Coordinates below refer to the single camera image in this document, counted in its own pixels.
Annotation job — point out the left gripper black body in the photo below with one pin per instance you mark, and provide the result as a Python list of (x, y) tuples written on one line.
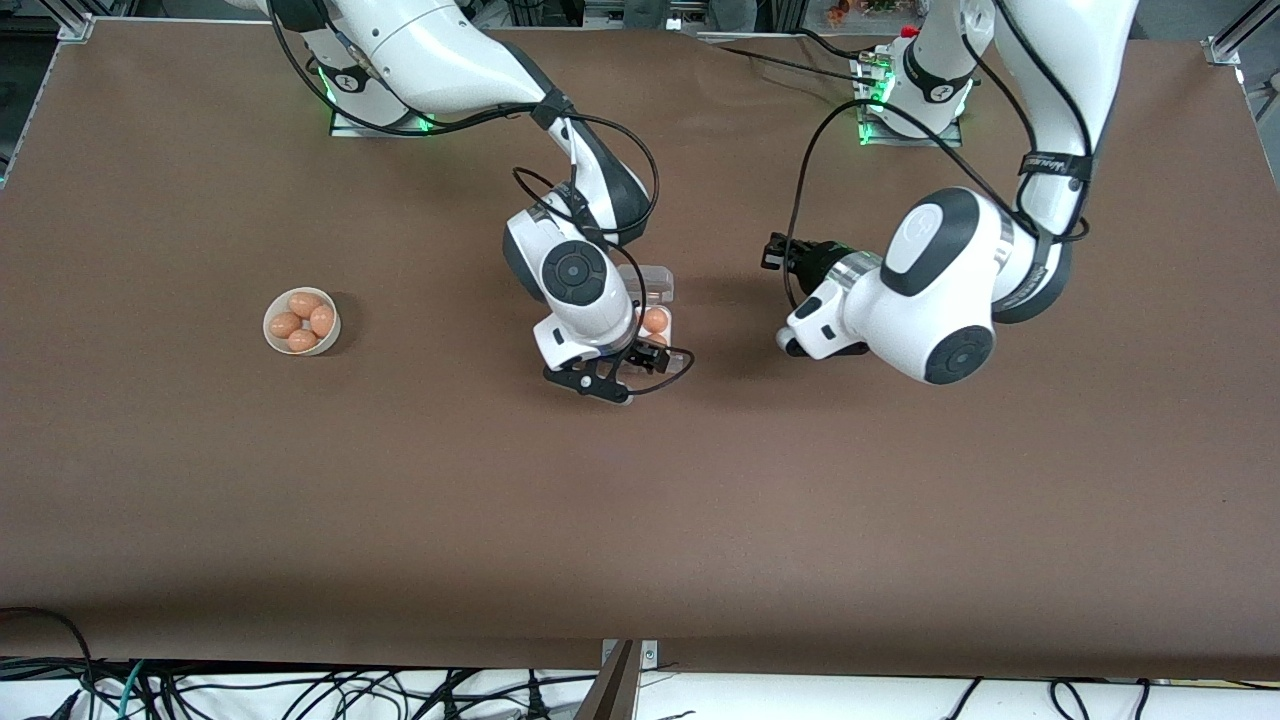
[(818, 262)]

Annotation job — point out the clear plastic egg carton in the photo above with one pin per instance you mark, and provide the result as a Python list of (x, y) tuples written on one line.
[(660, 285)]

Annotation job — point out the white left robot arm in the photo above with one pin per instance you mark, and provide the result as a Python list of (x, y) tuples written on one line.
[(940, 300)]

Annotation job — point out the brown table cover sheet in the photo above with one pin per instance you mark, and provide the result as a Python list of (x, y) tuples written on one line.
[(640, 500)]

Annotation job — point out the white round bowl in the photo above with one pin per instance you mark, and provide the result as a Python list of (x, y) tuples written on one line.
[(328, 345)]

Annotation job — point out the small metal bracket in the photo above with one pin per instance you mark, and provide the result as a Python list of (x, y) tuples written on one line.
[(650, 655)]

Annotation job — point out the dark camera stand post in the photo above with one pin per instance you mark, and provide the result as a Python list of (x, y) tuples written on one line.
[(612, 695)]

